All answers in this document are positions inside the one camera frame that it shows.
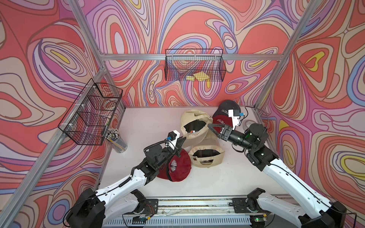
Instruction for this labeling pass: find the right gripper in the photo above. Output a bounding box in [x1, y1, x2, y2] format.
[207, 124, 255, 151]

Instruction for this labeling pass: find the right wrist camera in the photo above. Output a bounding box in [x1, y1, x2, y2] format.
[228, 109, 245, 130]

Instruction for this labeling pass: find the clear tape roll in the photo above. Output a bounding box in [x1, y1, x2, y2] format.
[243, 120, 256, 129]

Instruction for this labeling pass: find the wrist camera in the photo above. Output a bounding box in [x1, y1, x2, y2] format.
[228, 109, 245, 130]
[166, 130, 180, 145]

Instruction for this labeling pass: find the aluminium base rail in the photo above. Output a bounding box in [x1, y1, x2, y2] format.
[102, 195, 314, 227]

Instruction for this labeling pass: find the beige cap under red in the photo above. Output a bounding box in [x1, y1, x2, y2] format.
[204, 129, 217, 140]

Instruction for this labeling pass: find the red Colorado cap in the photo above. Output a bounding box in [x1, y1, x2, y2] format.
[213, 115, 233, 127]

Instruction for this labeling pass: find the black wire basket left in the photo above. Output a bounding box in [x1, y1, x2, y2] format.
[58, 79, 123, 145]

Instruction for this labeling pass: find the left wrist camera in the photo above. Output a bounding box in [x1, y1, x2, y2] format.
[166, 130, 180, 145]

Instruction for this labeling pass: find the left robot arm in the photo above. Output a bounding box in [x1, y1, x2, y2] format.
[63, 137, 186, 228]

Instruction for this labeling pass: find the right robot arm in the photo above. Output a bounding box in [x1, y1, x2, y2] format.
[208, 123, 347, 228]

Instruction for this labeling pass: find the cup of pencils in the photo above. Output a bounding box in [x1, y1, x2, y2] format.
[106, 128, 127, 154]

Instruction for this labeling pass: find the dark red cap front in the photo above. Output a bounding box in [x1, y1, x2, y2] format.
[157, 149, 192, 182]

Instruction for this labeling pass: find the grey Colorado cap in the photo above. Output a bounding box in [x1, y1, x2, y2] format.
[213, 100, 241, 117]

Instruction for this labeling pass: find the beige cap upside down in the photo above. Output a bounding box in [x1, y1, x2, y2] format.
[188, 139, 225, 168]

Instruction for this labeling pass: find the black wire basket back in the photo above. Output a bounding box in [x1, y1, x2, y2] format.
[164, 47, 227, 82]

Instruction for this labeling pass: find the black wire basket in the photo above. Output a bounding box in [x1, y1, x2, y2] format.
[164, 47, 227, 82]
[58, 79, 123, 145]

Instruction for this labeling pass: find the beige cap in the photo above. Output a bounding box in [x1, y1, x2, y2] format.
[181, 109, 213, 140]
[204, 129, 217, 140]
[188, 139, 225, 168]

